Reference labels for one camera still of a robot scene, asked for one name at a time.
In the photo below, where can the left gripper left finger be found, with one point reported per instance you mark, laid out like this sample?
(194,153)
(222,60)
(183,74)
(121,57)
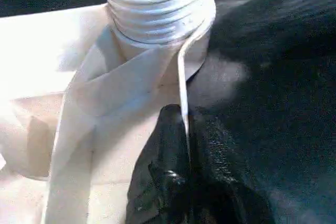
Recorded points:
(163,177)

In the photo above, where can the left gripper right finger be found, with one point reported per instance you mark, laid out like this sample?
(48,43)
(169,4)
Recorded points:
(226,182)

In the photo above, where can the white plastic table top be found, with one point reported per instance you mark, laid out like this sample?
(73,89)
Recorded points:
(52,51)

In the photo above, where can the white plastic table leg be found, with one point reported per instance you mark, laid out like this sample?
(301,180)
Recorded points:
(157,3)

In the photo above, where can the black work mat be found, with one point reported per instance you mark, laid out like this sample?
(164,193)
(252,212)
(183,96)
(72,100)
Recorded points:
(273,77)

